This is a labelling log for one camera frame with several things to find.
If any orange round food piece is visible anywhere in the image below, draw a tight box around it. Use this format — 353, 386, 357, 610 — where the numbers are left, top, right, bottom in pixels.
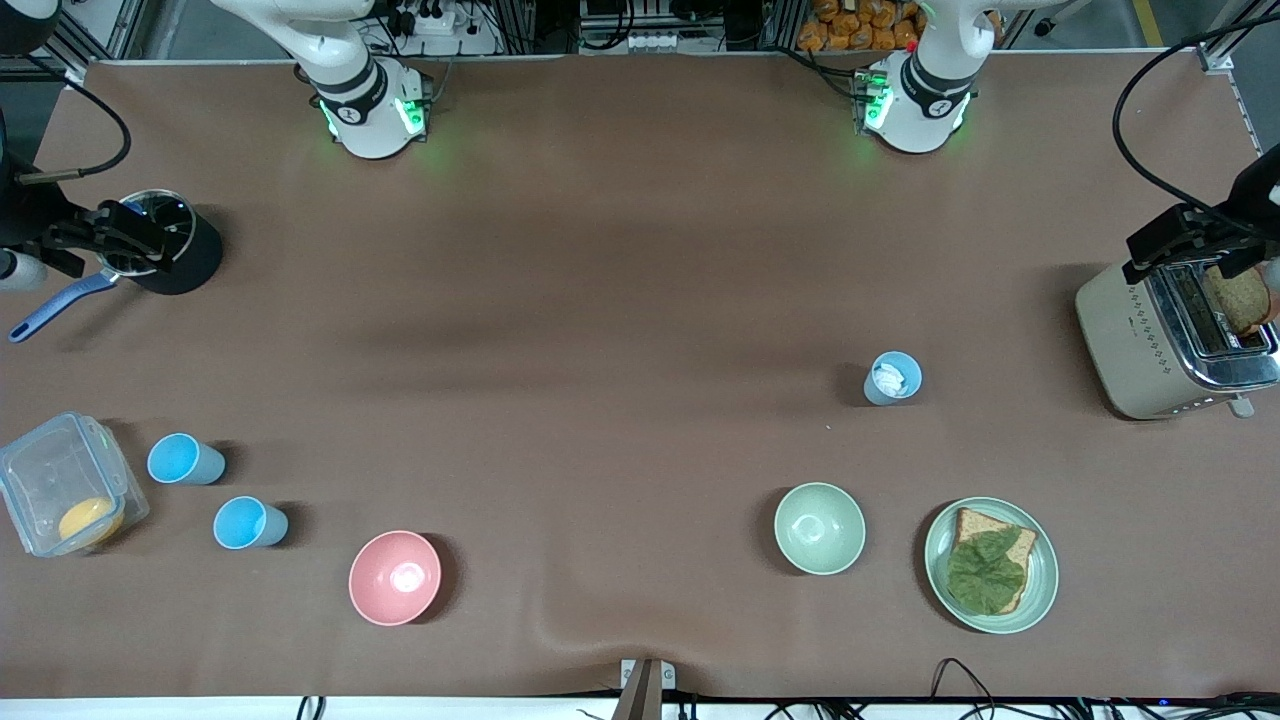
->
57, 497, 126, 548

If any blue cup with white tissue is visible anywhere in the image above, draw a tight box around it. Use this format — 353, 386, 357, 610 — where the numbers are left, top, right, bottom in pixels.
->
863, 350, 924, 407

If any black pot with glass lid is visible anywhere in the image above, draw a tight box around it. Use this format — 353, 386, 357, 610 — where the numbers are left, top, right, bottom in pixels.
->
104, 189, 224, 296

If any pale green bowl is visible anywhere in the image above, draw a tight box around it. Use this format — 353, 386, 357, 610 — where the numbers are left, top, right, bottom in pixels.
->
773, 482, 867, 577

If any brown bread slice with crust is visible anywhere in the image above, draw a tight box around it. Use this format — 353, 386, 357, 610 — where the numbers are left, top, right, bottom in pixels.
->
953, 507, 1040, 615

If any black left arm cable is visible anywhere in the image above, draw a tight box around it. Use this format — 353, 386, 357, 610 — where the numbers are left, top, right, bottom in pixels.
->
1112, 8, 1280, 223

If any pale green plate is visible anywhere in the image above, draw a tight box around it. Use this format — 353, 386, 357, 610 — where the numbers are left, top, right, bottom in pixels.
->
923, 497, 1060, 635

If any black looped floor cable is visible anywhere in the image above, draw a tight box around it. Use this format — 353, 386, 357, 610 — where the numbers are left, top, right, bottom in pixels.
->
930, 657, 1003, 720

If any beige and chrome toaster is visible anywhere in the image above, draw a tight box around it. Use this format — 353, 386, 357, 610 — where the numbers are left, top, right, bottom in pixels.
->
1075, 255, 1280, 421

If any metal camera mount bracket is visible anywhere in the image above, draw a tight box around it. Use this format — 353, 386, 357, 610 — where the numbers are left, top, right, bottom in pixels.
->
612, 657, 677, 720

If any blue-grey handled utensil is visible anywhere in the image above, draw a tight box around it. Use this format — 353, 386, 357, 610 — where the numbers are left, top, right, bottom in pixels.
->
8, 271, 119, 345

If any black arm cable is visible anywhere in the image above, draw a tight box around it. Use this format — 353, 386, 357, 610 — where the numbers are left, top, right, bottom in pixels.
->
14, 72, 133, 187
1112, 8, 1280, 223

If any green lettuce leaf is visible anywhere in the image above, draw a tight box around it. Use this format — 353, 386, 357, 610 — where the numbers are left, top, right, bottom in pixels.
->
946, 527, 1029, 616

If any clear plastic lunch box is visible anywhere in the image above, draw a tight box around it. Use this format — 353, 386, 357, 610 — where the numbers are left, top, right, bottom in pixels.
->
0, 411, 151, 558

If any bag of orange snacks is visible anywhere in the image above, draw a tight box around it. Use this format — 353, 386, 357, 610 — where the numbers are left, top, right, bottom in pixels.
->
797, 0, 921, 53

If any brown toast slice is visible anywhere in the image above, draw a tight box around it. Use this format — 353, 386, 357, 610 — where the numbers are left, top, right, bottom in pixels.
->
1203, 264, 1279, 338

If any white power strip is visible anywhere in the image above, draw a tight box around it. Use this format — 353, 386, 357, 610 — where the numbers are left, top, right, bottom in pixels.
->
580, 28, 696, 55

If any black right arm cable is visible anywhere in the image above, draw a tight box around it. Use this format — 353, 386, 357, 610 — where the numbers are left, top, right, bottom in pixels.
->
14, 72, 133, 187

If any plain blue cup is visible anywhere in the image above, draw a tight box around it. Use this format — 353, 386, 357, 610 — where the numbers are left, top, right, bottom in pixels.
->
213, 496, 290, 551
147, 432, 227, 487

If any pink bowl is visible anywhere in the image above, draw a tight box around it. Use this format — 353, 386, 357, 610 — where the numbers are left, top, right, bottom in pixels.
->
348, 530, 443, 628

